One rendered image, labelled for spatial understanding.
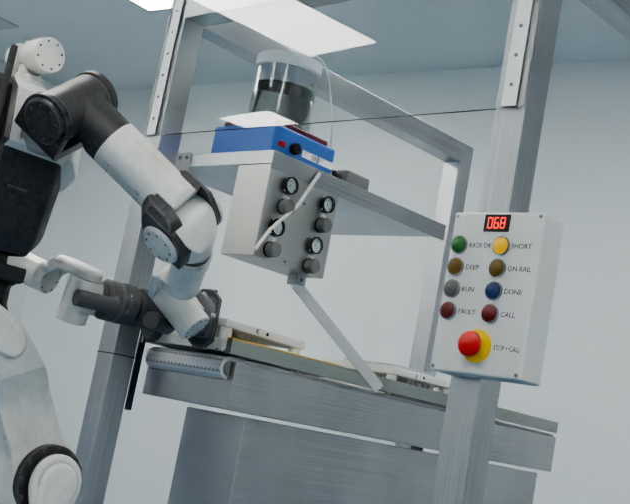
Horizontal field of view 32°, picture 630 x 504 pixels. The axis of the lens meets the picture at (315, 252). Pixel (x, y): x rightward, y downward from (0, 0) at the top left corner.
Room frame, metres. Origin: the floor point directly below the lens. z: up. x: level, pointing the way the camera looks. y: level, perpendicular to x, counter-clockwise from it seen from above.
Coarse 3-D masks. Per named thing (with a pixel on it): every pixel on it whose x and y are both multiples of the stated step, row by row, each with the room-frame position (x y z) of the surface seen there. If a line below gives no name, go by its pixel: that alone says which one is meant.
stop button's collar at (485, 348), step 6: (474, 330) 1.70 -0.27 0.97; (480, 330) 1.69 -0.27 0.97; (480, 336) 1.69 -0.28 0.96; (486, 336) 1.68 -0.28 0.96; (486, 342) 1.68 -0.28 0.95; (480, 348) 1.69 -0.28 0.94; (486, 348) 1.68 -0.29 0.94; (498, 348) 1.67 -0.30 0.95; (480, 354) 1.69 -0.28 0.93; (486, 354) 1.68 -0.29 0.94; (468, 360) 1.70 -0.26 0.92; (474, 360) 1.70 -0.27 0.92; (480, 360) 1.69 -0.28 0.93
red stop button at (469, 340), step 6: (462, 336) 1.69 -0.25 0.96; (468, 336) 1.68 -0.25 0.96; (474, 336) 1.67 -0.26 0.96; (462, 342) 1.68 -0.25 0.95; (468, 342) 1.67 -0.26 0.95; (474, 342) 1.67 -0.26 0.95; (480, 342) 1.67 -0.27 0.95; (462, 348) 1.68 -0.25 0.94; (468, 348) 1.67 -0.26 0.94; (474, 348) 1.67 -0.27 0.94; (462, 354) 1.69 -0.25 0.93; (468, 354) 1.68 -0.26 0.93; (474, 354) 1.68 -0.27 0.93
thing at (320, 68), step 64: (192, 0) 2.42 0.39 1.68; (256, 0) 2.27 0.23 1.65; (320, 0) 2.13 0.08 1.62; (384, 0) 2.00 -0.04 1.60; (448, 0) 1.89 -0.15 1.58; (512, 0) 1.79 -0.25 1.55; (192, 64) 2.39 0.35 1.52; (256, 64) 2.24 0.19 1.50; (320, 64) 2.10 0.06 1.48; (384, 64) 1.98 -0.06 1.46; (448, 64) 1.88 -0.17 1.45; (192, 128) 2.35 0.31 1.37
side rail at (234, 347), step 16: (240, 352) 2.31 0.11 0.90; (256, 352) 2.35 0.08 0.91; (272, 352) 2.38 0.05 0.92; (288, 368) 2.44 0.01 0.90; (304, 368) 2.46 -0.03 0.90; (320, 368) 2.49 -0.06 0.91; (336, 368) 2.53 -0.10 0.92; (384, 384) 2.66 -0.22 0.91; (400, 384) 2.70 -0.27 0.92; (432, 400) 2.80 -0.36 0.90; (496, 416) 3.01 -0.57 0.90; (512, 416) 3.06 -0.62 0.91; (528, 416) 3.12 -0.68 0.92
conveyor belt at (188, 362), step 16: (160, 352) 2.45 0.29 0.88; (176, 352) 2.42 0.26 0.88; (192, 352) 2.39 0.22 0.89; (160, 368) 2.46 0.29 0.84; (176, 368) 2.41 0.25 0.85; (192, 368) 2.37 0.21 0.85; (208, 368) 2.33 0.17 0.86; (272, 368) 2.41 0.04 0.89; (336, 384) 2.56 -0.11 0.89; (400, 400) 2.73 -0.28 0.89; (544, 432) 3.22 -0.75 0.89
